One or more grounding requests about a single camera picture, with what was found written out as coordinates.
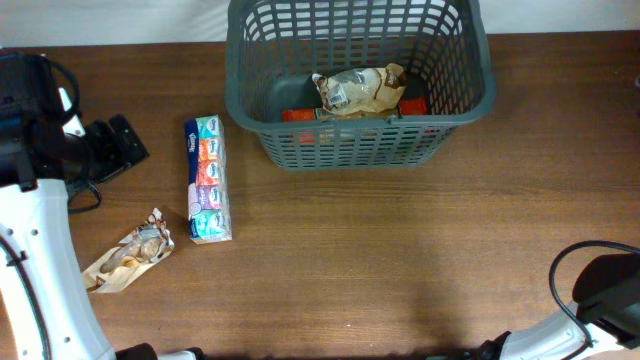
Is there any Kleenex tissue multipack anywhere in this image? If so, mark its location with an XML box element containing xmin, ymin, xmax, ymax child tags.
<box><xmin>184</xmin><ymin>115</ymin><xmax>232</xmax><ymax>244</ymax></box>

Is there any brown nut snack pouch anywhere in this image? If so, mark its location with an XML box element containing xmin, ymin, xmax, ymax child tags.
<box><xmin>82</xmin><ymin>208</ymin><xmax>175</xmax><ymax>293</ymax></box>

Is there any grey plastic basket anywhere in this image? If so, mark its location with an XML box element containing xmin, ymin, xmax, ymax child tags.
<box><xmin>225</xmin><ymin>0</ymin><xmax>497</xmax><ymax>171</ymax></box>

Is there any beige snack bag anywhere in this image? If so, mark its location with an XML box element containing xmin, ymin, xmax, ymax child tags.
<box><xmin>311</xmin><ymin>63</ymin><xmax>408</xmax><ymax>116</ymax></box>

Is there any orange spaghetti package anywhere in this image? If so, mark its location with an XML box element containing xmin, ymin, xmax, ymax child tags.
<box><xmin>282</xmin><ymin>96</ymin><xmax>428</xmax><ymax>145</ymax></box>

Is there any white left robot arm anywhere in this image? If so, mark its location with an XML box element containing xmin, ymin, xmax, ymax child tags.
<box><xmin>1</xmin><ymin>53</ymin><xmax>174</xmax><ymax>359</ymax></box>

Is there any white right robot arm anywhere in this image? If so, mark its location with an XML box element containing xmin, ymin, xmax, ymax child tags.
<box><xmin>470</xmin><ymin>253</ymin><xmax>639</xmax><ymax>360</ymax></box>

